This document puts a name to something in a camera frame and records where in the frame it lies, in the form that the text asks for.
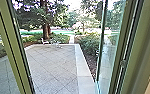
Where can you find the green framed glass door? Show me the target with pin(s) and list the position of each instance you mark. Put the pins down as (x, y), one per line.
(106, 60)
(11, 43)

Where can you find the green shrub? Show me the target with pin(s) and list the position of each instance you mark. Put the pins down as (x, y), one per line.
(89, 43)

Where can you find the small garden chair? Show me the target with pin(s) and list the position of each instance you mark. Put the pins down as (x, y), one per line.
(57, 42)

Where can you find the white garden bench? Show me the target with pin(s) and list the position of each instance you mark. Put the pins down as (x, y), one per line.
(44, 41)

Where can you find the large tree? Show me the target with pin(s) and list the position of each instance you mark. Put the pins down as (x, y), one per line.
(45, 23)

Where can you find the thin trunk tree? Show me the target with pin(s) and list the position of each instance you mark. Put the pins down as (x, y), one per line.
(91, 10)

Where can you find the long green hedge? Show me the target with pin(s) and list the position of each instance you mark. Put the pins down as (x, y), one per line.
(34, 38)

